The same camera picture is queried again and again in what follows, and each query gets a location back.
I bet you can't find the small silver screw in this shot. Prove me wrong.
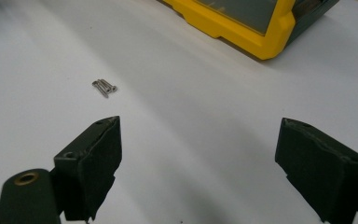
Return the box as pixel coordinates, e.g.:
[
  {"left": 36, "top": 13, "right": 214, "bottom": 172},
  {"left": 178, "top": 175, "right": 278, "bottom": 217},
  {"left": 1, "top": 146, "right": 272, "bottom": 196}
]
[
  {"left": 96, "top": 79, "right": 112, "bottom": 93},
  {"left": 100, "top": 78, "right": 118, "bottom": 93},
  {"left": 91, "top": 80, "right": 110, "bottom": 99}
]

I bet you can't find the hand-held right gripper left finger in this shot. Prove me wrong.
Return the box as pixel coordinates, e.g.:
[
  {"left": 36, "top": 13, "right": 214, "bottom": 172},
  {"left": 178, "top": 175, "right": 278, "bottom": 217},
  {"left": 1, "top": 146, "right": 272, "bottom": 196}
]
[{"left": 53, "top": 116, "right": 123, "bottom": 222}]

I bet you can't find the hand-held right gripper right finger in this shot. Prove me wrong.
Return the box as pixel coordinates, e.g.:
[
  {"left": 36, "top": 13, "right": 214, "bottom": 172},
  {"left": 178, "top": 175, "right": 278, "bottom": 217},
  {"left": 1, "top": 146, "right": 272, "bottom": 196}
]
[{"left": 274, "top": 117, "right": 358, "bottom": 224}]

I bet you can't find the yellow organizer box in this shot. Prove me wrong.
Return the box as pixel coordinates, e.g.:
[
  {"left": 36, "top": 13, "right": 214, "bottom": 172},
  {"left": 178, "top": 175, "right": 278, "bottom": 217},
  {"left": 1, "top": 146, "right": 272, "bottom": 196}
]
[{"left": 157, "top": 0, "right": 341, "bottom": 61}]

